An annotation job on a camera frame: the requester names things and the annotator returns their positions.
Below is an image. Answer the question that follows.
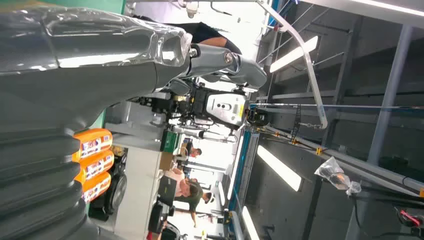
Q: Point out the orange bottle with label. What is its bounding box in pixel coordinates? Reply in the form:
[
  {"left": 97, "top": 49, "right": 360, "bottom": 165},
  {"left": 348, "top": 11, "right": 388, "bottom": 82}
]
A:
[
  {"left": 72, "top": 128, "right": 114, "bottom": 163},
  {"left": 74, "top": 149, "right": 116, "bottom": 185},
  {"left": 81, "top": 171, "right": 113, "bottom": 204}
]

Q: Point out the background humanoid robot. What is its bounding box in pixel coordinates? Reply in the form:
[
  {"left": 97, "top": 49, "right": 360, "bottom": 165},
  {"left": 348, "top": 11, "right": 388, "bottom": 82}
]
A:
[{"left": 139, "top": 84, "right": 271, "bottom": 145}]

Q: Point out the green box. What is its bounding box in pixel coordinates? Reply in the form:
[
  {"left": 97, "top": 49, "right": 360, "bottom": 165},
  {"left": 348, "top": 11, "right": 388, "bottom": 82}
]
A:
[{"left": 160, "top": 130, "right": 182, "bottom": 154}]

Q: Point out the brown cardboard box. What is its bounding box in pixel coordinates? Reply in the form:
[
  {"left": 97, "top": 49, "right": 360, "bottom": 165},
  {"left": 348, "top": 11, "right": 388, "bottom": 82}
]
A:
[{"left": 158, "top": 152, "right": 175, "bottom": 172}]

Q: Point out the grey laptop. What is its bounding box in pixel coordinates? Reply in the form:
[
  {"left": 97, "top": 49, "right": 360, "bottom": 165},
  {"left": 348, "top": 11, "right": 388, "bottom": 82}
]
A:
[{"left": 157, "top": 176, "right": 178, "bottom": 207}]

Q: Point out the ceiling light strip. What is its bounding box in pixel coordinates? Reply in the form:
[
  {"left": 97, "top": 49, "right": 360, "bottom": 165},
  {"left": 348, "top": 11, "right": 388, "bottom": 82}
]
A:
[
  {"left": 256, "top": 145, "right": 303, "bottom": 193},
  {"left": 241, "top": 205, "right": 261, "bottom": 240},
  {"left": 269, "top": 35, "right": 319, "bottom": 74}
]

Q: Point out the black device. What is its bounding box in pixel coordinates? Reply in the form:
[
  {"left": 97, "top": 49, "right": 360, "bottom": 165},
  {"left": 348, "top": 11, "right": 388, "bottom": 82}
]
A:
[{"left": 147, "top": 200, "right": 176, "bottom": 235}]

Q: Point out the black round stool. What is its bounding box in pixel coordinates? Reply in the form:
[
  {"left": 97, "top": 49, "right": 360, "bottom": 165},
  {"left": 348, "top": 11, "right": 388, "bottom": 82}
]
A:
[{"left": 88, "top": 155, "right": 129, "bottom": 222}]

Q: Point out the clear plastic bag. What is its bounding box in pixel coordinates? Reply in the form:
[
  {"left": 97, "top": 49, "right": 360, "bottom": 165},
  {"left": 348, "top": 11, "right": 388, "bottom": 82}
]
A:
[{"left": 313, "top": 156, "right": 362, "bottom": 197}]

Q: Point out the grey steel pillar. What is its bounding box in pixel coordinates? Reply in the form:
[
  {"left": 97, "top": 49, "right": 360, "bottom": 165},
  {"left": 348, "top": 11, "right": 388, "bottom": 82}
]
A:
[{"left": 366, "top": 24, "right": 414, "bottom": 167}]

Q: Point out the white curved gantry frame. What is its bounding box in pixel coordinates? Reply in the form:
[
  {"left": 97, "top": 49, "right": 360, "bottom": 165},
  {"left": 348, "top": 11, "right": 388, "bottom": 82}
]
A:
[{"left": 256, "top": 0, "right": 329, "bottom": 130}]

